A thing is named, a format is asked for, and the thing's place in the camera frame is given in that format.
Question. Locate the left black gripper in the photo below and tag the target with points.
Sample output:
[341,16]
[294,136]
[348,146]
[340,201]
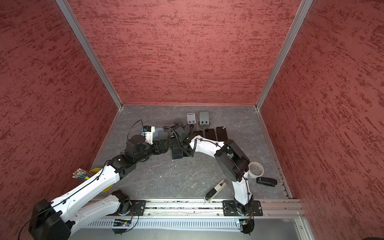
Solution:
[164,150]

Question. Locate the grey round stand front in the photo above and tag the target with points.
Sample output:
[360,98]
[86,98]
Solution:
[191,118]

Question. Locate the phone with white sticker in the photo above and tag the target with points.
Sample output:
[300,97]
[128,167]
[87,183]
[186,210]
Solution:
[222,135]

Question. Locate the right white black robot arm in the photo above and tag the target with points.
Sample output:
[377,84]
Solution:
[232,161]

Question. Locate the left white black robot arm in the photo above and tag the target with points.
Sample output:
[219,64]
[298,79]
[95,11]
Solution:
[63,216]

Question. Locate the light blue flat stand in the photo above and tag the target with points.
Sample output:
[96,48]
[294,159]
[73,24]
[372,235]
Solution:
[160,134]

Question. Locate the silver black remote device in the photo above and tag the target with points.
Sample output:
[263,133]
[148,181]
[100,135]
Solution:
[214,191]

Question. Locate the bundle of coloured pens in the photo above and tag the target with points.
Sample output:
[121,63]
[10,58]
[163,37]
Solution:
[82,174]

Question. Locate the masking tape roll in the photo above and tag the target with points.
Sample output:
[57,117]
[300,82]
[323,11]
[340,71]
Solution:
[256,170]

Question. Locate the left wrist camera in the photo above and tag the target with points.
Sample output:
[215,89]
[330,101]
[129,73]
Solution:
[148,132]

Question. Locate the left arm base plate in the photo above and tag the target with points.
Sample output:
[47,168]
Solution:
[136,207]

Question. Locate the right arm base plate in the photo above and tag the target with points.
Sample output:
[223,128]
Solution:
[233,208]

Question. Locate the aluminium front rail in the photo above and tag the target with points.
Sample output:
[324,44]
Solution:
[198,209]

